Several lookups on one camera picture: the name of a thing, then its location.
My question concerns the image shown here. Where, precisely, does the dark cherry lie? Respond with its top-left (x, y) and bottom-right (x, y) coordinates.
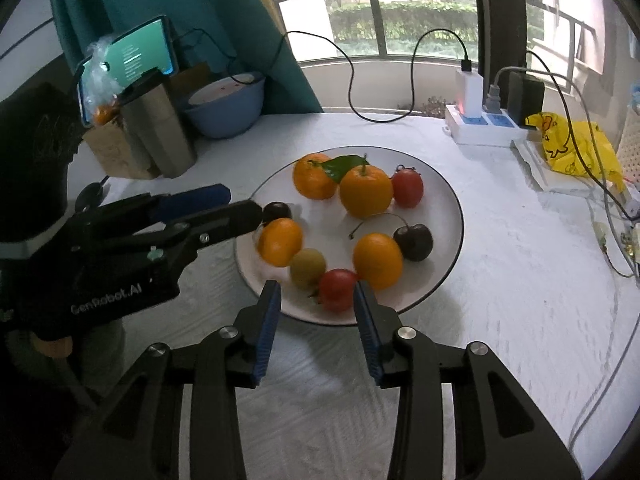
top-left (262, 202), bottom-right (292, 226)
top-left (348, 211), bottom-right (434, 262)

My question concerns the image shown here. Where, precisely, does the oval orange kumquat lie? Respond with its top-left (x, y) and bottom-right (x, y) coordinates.
top-left (352, 233), bottom-right (404, 292)
top-left (256, 218), bottom-right (304, 268)

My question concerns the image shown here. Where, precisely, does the orange with green leaf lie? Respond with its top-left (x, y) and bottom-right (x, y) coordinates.
top-left (292, 153), bottom-right (368, 200)

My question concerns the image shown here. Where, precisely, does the greenish small citrus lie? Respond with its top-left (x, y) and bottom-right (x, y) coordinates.
top-left (288, 248), bottom-right (326, 290)

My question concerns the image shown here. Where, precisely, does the large orange with stem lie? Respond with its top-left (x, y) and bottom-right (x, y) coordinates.
top-left (338, 164), bottom-right (394, 220)

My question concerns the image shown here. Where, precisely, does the red cherry tomato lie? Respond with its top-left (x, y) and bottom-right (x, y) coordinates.
top-left (311, 269), bottom-right (358, 313)
top-left (390, 165), bottom-right (424, 209)

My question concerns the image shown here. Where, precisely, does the black round mouse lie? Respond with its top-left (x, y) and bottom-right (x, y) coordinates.
top-left (74, 176), bottom-right (110, 214)

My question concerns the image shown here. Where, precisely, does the blue bowl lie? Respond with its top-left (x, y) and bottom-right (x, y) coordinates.
top-left (184, 73), bottom-right (265, 140)

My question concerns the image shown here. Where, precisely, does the brown cardboard box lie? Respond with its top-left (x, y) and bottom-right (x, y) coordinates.
top-left (84, 62), bottom-right (213, 180)

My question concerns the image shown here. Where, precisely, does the steel tumbler black lid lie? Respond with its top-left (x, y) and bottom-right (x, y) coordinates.
top-left (119, 67), bottom-right (196, 179)

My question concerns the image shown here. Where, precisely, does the plastic bag with fruit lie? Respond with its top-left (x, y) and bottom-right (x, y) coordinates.
top-left (79, 36), bottom-right (122, 126)

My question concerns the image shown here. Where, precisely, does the white plate black rim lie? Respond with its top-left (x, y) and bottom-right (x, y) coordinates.
top-left (235, 146), bottom-right (464, 326)

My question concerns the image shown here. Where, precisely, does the teal curtain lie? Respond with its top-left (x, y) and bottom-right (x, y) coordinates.
top-left (50, 0), bottom-right (322, 114)

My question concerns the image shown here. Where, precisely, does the white power strip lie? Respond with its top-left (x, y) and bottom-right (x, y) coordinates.
top-left (444, 105), bottom-right (532, 148)

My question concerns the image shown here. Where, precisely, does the yellow plastic bag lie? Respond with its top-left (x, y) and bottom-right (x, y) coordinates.
top-left (525, 112), bottom-right (624, 192)

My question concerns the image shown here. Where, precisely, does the white perforated basket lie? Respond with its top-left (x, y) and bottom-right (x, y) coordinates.
top-left (616, 117), bottom-right (640, 185)

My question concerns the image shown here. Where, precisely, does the black power adapter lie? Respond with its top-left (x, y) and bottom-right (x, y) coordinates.
top-left (506, 72), bottom-right (546, 127)

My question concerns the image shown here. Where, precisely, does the grey cable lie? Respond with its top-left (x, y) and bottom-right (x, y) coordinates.
top-left (482, 65), bottom-right (640, 281)

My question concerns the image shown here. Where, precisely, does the white charger with black cable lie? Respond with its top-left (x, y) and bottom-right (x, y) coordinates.
top-left (267, 27), bottom-right (483, 124)

